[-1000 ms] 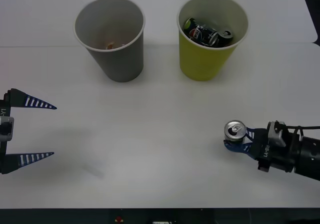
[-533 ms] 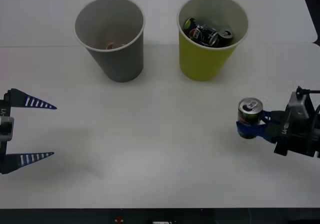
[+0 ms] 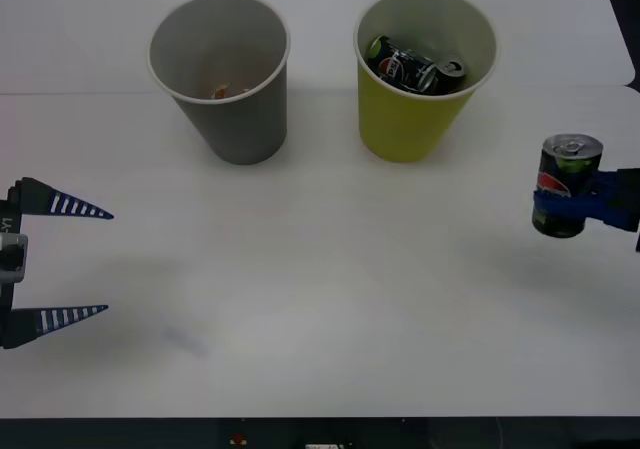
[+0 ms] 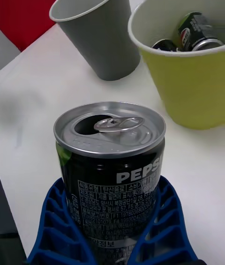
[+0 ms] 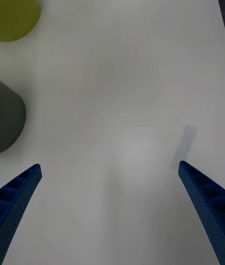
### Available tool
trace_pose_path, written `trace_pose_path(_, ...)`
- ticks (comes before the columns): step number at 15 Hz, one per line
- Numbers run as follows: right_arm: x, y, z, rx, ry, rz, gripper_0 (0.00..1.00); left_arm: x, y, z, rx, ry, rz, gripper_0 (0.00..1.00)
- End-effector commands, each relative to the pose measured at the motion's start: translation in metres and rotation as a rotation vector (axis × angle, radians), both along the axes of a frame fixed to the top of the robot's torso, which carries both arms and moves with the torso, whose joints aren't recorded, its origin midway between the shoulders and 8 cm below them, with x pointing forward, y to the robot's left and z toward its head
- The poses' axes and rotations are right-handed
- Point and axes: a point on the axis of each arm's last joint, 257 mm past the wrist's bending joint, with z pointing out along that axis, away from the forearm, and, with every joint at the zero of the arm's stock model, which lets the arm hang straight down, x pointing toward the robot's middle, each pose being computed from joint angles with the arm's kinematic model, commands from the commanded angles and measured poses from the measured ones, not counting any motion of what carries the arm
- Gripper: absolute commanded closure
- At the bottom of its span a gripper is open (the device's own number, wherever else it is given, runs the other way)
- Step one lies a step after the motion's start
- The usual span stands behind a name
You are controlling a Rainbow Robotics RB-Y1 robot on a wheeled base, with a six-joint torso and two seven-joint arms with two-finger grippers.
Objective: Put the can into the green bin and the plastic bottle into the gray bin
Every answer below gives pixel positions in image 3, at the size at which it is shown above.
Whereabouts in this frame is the grey plastic waste bin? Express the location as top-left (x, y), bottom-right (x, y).
top-left (146, 0), bottom-right (292, 166)

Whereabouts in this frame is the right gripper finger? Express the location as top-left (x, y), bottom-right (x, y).
top-left (592, 167), bottom-right (640, 198)
top-left (532, 191), bottom-right (640, 234)

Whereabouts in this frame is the small plastic bottle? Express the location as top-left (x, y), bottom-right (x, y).
top-left (209, 82), bottom-right (251, 101)

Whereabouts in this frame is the black robot torso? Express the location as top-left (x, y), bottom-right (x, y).
top-left (214, 417), bottom-right (431, 449)

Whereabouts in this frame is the black drink can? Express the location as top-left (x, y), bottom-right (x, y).
top-left (425, 56), bottom-right (469, 95)
top-left (368, 34), bottom-right (437, 93)

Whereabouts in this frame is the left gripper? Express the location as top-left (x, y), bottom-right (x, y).
top-left (0, 175), bottom-right (115, 351)

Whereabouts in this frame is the yellow-green plastic waste bin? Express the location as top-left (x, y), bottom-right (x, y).
top-left (352, 0), bottom-right (500, 164)

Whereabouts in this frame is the black can with green print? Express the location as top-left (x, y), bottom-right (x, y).
top-left (530, 133), bottom-right (605, 240)

